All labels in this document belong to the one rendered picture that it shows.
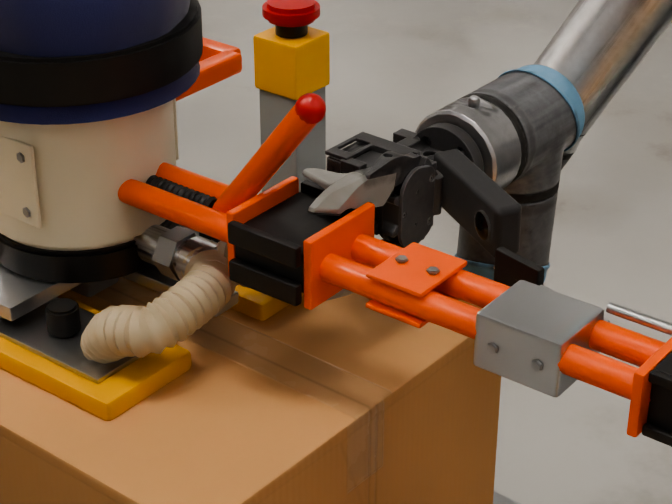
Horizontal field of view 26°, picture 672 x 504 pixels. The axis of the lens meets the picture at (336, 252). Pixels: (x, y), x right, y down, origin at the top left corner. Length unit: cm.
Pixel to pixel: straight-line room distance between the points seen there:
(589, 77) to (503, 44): 313
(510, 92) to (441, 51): 319
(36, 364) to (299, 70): 67
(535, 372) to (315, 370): 26
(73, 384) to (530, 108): 47
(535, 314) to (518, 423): 178
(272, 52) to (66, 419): 72
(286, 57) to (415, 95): 244
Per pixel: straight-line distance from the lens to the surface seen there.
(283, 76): 177
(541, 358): 101
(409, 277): 107
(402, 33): 465
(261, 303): 128
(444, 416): 128
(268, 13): 176
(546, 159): 135
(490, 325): 102
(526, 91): 134
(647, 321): 103
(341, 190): 112
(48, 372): 120
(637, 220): 356
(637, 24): 144
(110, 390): 117
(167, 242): 123
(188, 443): 114
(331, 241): 110
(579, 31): 146
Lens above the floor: 162
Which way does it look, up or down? 29 degrees down
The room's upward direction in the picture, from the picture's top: straight up
